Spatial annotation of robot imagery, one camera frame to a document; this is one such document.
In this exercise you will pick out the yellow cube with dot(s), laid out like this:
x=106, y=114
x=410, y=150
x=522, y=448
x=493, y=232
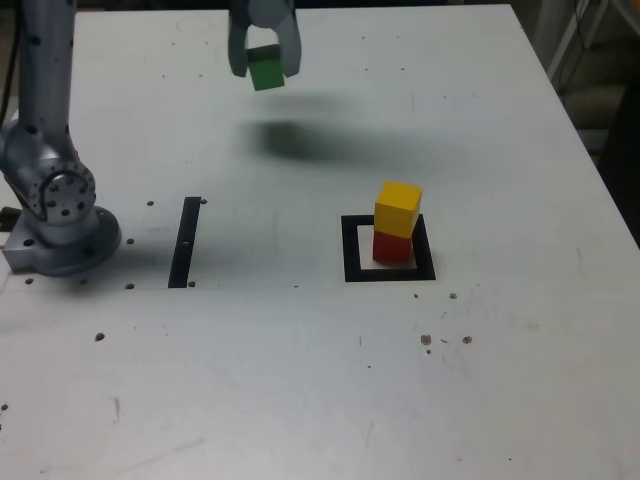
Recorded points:
x=395, y=212

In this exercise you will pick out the black tape strip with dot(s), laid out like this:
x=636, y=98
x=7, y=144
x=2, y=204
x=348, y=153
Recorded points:
x=184, y=240

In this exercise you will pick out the black tape square outline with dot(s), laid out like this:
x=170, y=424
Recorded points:
x=350, y=260

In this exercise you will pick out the red cube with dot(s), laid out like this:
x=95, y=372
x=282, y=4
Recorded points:
x=392, y=250

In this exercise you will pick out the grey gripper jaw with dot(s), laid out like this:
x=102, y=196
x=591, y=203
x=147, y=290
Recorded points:
x=237, y=45
x=290, y=45

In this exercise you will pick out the white furniture frame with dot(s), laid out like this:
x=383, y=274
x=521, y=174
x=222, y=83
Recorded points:
x=555, y=35

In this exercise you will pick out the green cube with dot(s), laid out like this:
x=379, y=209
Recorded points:
x=267, y=72

